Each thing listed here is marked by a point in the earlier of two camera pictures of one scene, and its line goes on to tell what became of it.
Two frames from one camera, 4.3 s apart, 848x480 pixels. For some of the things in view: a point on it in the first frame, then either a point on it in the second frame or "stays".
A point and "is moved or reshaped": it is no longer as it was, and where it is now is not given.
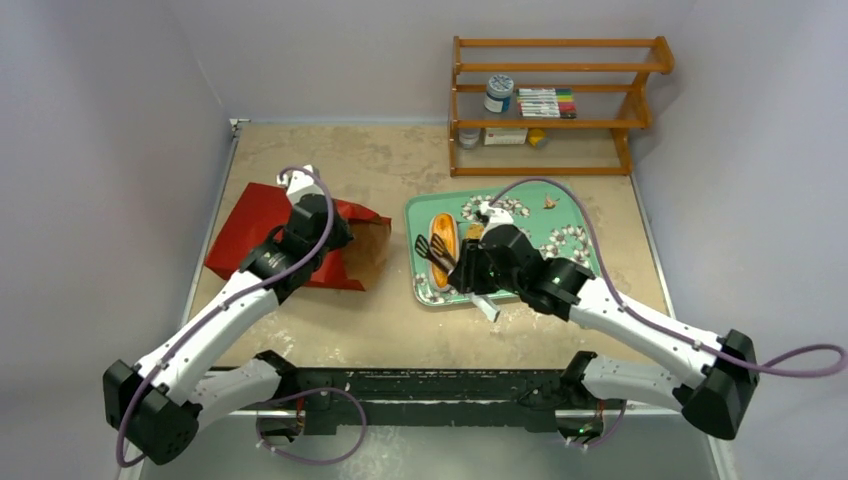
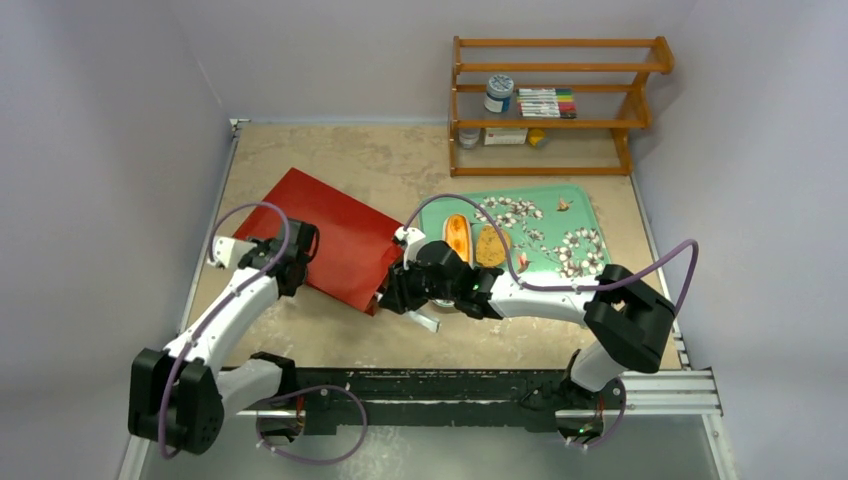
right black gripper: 463,266 -> 398,291
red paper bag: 242,216 is moved or reshaped
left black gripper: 342,237 -> 263,245
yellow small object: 535,135 stays
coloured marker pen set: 549,102 stays
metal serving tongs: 436,251 is moved or reshaped
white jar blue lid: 498,96 stays
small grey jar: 469,137 stays
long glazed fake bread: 444,225 is moved or reshaped
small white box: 496,136 stays
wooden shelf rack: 549,106 stays
